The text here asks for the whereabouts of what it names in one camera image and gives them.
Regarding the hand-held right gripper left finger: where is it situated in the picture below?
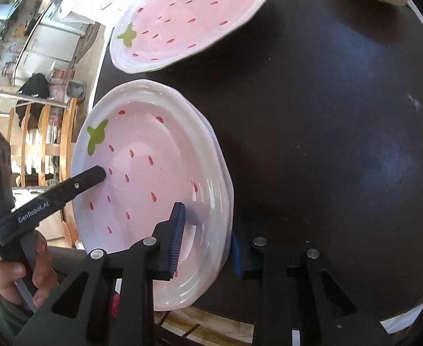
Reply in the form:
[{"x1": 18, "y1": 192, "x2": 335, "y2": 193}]
[{"x1": 13, "y1": 202, "x2": 187, "y2": 346}]

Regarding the grey plastic bin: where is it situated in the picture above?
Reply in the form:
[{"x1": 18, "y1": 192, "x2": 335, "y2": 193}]
[{"x1": 66, "y1": 80, "x2": 86, "y2": 99}]

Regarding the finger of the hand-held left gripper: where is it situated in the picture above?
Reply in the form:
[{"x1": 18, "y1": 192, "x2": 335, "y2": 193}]
[{"x1": 0, "y1": 166, "x2": 107, "y2": 249}]

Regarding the pink strawberry plate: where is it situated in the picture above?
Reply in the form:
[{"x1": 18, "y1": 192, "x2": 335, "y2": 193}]
[
  {"x1": 183, "y1": 97, "x2": 235, "y2": 278},
  {"x1": 71, "y1": 79, "x2": 234, "y2": 311},
  {"x1": 109, "y1": 0, "x2": 275, "y2": 74}
]

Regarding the white kitchen cabinet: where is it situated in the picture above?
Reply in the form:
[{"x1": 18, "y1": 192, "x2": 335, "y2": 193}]
[{"x1": 13, "y1": 11, "x2": 97, "y2": 87}]

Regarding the person's left hand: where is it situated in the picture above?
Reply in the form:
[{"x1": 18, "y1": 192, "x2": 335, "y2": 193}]
[{"x1": 0, "y1": 231, "x2": 59, "y2": 309}]

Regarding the wooden chair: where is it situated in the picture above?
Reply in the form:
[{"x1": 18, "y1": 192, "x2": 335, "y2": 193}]
[{"x1": 7, "y1": 97, "x2": 80, "y2": 249}]

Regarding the black cloth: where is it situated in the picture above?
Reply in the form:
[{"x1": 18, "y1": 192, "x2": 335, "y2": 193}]
[{"x1": 17, "y1": 73, "x2": 51, "y2": 99}]

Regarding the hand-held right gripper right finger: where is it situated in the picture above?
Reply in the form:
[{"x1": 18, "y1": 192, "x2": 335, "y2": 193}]
[{"x1": 231, "y1": 223, "x2": 394, "y2": 346}]

